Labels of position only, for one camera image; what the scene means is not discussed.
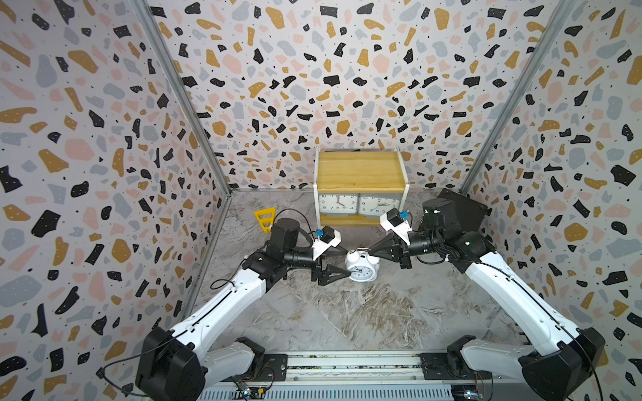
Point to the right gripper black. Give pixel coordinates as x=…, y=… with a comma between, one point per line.
x=397, y=250

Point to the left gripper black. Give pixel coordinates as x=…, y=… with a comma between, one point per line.
x=323, y=277

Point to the grey rectangular alarm clock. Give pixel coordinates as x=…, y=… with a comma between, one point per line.
x=338, y=204
x=375, y=205

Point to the wooden two-tier shelf white frame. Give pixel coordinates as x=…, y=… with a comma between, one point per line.
x=358, y=172

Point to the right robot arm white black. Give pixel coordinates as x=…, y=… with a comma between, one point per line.
x=559, y=356

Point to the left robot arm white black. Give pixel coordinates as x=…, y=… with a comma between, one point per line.
x=177, y=364

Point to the black flat case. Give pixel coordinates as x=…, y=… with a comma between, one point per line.
x=469, y=212

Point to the yellow plastic triangular piece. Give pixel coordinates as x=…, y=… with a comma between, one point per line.
x=265, y=218

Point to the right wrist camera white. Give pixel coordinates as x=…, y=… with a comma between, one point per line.
x=396, y=221

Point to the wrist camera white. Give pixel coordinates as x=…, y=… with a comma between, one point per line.
x=396, y=221
x=326, y=238

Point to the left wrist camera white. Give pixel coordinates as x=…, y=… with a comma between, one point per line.
x=326, y=238

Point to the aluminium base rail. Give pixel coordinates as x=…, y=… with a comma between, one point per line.
x=369, y=375

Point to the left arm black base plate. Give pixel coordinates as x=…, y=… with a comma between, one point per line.
x=266, y=368

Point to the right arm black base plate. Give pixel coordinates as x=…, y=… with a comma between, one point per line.
x=444, y=366

